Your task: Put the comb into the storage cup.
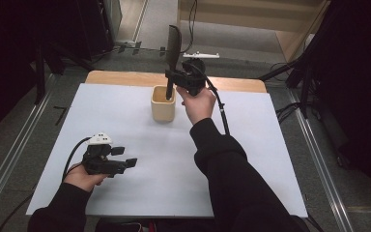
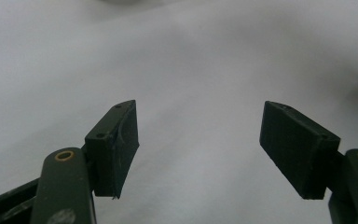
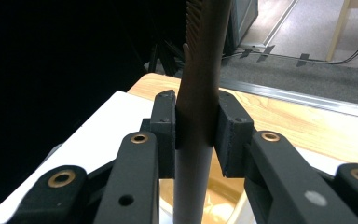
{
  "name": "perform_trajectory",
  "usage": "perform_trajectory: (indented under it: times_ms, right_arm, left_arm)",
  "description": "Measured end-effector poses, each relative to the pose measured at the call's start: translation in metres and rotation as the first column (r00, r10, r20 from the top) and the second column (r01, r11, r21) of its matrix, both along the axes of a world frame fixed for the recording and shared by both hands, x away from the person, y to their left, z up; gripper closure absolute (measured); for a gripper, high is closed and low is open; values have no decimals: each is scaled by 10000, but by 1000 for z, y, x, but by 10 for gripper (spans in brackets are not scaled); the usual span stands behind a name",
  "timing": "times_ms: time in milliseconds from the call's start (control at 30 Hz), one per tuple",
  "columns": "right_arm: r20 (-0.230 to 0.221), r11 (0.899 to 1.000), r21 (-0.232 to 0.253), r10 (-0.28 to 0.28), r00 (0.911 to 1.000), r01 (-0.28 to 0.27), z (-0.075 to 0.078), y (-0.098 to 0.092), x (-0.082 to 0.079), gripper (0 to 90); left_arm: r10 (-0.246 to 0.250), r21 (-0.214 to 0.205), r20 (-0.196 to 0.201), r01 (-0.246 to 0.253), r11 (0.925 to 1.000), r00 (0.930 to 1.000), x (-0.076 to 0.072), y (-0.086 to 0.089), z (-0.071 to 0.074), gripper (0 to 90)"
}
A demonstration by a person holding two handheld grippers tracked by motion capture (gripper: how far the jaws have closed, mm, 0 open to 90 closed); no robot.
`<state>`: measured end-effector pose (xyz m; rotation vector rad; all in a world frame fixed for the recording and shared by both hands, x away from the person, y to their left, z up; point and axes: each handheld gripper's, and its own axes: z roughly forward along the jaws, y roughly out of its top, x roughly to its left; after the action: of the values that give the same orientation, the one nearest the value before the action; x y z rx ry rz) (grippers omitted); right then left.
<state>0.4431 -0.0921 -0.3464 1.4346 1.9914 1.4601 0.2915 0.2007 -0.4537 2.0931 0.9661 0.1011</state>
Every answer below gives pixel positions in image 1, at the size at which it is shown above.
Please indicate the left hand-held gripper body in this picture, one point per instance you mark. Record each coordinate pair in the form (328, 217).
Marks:
(98, 165)

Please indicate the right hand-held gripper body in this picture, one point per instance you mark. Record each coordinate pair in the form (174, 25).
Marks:
(191, 80)

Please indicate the black spatula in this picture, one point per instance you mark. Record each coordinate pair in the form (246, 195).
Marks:
(174, 45)

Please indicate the beige square cup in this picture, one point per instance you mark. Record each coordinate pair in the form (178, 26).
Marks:
(162, 111)

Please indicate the person's left hand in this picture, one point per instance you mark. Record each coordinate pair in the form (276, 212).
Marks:
(80, 180)

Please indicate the person's right hand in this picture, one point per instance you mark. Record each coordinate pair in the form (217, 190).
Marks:
(199, 106)

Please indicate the white board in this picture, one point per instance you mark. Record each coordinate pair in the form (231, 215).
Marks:
(161, 161)

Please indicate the wooden table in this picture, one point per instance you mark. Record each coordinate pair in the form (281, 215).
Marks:
(125, 78)

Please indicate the black metal stand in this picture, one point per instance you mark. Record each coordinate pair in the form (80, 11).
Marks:
(40, 80)
(306, 90)

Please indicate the wooden shelf unit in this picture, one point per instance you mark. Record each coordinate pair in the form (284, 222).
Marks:
(290, 42)

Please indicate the metal floor rail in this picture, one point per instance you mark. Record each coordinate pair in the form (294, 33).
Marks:
(13, 145)
(322, 167)

